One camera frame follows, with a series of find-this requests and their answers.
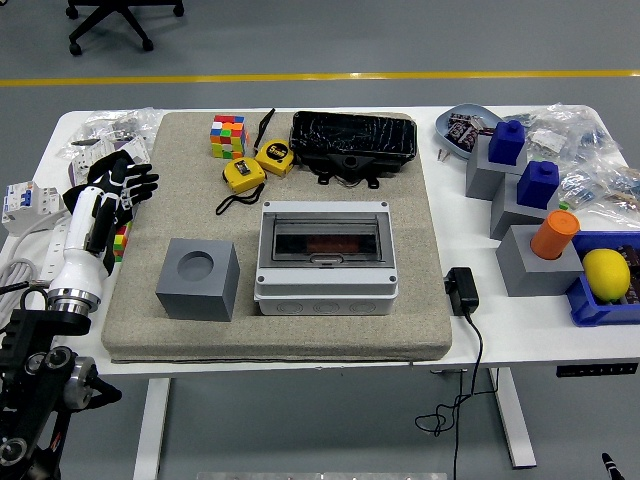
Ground black adapter cord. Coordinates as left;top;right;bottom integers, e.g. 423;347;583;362
415;312;485;480

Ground white purple packet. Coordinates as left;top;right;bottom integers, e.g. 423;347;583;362
67;137;151;186

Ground white power cable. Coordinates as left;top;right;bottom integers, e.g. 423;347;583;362
0;209;67;311

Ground transparent hinged box lid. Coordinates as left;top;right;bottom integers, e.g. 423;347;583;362
262;210;386;269

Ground black cloth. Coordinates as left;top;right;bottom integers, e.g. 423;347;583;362
62;151;146;230

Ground grey electrical enclosure box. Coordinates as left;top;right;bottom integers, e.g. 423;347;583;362
253;200;400;316

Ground yellow tape measure 5m label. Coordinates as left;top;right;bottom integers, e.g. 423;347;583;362
252;107;295;176

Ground dark packets in bin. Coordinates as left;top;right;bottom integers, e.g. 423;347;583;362
617;244;640;306

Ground black table control panel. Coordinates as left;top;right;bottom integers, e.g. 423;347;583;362
556;362;640;379

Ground grey block with round hole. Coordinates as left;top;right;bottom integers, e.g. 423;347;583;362
155;237;241;323

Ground black office chair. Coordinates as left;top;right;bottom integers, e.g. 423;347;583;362
65;0;185;56

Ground clear bags of small components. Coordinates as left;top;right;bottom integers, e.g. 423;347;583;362
504;103;640;216

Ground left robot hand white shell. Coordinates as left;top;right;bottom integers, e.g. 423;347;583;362
48;157;160;304

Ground colourful puzzle cube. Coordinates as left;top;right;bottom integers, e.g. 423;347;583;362
112;219;134;264
209;114;249;160

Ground yellow tape measure looped strap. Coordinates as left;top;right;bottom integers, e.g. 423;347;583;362
215;156;268;216

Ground blue plastic block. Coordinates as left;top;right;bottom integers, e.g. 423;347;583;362
516;160;560;210
488;119;528;166

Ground yellow lemon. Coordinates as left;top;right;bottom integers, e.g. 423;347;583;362
582;248;632;303

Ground black power adapter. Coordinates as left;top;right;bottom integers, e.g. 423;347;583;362
444;267;480;317

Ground black plastic case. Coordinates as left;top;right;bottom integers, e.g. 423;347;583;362
288;110;419;190

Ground orange cylinder battery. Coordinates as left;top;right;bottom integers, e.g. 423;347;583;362
530;209;581;261
305;238;359;254

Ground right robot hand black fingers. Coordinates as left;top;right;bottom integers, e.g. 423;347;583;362
601;452;624;480

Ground clear plastic bags of parts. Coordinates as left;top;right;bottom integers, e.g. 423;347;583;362
57;107;164;161

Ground dark snack packets in bowl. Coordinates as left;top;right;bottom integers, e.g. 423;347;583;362
447;113;494;150

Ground white table leg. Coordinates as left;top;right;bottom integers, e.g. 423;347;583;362
132;378;172;480
487;368;538;470

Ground grey-brown fabric mat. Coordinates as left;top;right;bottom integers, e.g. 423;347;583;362
101;110;454;365

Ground white circuit breaker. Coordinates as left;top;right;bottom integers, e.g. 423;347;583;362
0;180;65;236

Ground blue-grey bowl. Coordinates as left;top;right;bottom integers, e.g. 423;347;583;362
434;103;504;161

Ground blue storage bin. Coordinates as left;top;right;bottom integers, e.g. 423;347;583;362
565;230;640;329

